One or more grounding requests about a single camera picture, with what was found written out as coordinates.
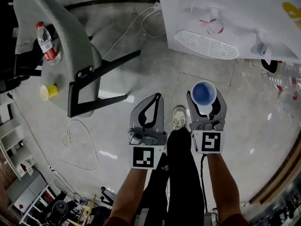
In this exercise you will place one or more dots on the white water dispenser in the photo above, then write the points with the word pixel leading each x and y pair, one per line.
pixel 240 10

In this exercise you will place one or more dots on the grey chair with black legs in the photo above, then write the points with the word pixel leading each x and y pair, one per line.
pixel 70 46

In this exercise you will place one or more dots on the person's white shoe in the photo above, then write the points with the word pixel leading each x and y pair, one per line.
pixel 179 116

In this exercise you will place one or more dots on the black office chair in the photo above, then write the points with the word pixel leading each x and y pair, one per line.
pixel 9 55

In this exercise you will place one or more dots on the white paper cup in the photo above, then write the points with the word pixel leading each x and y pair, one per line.
pixel 204 94

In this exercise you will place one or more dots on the person's red shirt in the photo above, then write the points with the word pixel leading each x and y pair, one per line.
pixel 113 221

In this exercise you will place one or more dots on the person's left forearm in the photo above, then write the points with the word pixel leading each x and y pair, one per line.
pixel 129 192

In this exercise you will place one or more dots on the low white shelf unit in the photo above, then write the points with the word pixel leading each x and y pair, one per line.
pixel 14 140

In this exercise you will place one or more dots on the person's right forearm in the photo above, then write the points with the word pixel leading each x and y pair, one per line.
pixel 223 185

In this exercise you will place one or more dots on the wooden door frame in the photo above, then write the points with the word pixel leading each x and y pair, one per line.
pixel 279 173

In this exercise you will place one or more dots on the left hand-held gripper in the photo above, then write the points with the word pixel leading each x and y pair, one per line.
pixel 143 158

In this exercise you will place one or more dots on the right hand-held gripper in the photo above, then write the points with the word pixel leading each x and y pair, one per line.
pixel 211 141

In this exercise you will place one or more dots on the yellow paper cup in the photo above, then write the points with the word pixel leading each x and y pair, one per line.
pixel 50 92

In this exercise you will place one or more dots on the person's black trouser leg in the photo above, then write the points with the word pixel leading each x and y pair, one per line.
pixel 183 173

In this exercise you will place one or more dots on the plastic bottle with red label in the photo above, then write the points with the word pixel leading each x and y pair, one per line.
pixel 47 46

